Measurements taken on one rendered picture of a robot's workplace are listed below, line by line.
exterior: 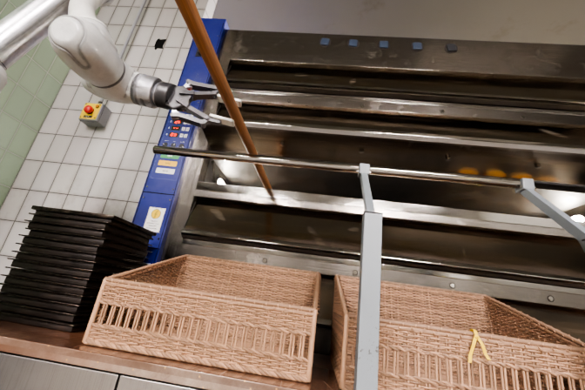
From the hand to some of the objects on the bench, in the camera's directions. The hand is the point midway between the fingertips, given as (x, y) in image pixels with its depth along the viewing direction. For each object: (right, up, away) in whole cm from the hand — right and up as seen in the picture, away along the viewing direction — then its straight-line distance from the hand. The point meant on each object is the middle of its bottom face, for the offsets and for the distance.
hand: (227, 110), depth 90 cm
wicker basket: (-3, -70, +3) cm, 70 cm away
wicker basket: (+57, -76, -4) cm, 95 cm away
